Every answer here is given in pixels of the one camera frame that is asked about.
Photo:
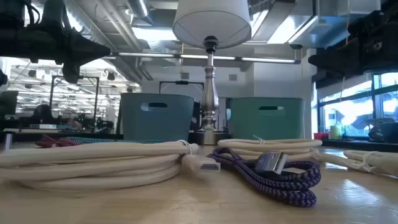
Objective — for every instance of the long ceiling light bar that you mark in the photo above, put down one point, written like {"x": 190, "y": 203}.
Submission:
{"x": 149, "y": 55}

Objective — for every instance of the round silver ventilation duct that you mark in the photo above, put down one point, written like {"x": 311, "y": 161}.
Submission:
{"x": 138, "y": 7}

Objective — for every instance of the person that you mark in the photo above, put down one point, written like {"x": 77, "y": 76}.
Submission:
{"x": 42, "y": 113}

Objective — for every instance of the silver table lamp white shade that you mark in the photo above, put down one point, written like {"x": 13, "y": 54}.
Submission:
{"x": 210, "y": 99}

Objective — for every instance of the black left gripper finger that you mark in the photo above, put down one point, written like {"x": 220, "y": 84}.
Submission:
{"x": 87, "y": 51}
{"x": 71, "y": 74}

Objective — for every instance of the black ceiling spotlight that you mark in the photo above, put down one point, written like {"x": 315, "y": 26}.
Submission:
{"x": 111, "y": 76}
{"x": 32, "y": 73}

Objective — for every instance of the grey square wall box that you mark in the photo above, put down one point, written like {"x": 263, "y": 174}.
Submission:
{"x": 184, "y": 76}
{"x": 233, "y": 77}

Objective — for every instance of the rectangular silver ventilation duct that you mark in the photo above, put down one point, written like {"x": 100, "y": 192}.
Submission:
{"x": 326, "y": 28}

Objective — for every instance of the striped dark object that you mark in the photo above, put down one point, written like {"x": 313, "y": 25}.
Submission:
{"x": 376, "y": 133}

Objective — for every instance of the dark bin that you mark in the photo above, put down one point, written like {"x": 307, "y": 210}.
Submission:
{"x": 390, "y": 132}

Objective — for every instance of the yellow-green cup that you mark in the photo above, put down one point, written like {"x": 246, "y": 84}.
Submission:
{"x": 335, "y": 132}

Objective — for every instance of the low black rig frame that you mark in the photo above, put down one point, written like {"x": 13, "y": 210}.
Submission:
{"x": 182, "y": 82}

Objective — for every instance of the dark monitor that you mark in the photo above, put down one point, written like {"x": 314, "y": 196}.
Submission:
{"x": 8, "y": 102}

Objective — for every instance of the silver metal post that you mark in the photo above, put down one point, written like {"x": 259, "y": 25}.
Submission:
{"x": 7, "y": 141}

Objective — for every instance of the blue plastic bin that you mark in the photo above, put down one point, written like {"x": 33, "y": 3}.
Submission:
{"x": 168, "y": 124}

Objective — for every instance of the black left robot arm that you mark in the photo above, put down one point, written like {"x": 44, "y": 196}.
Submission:
{"x": 53, "y": 15}

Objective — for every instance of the green plastic bin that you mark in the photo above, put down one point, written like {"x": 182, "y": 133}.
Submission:
{"x": 248, "y": 124}

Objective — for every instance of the tall black rig frame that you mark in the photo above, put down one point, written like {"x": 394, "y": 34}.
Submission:
{"x": 74, "y": 77}

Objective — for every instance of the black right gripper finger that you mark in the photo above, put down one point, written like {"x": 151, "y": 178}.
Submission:
{"x": 342, "y": 59}

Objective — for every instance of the red box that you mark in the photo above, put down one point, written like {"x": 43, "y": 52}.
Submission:
{"x": 321, "y": 136}

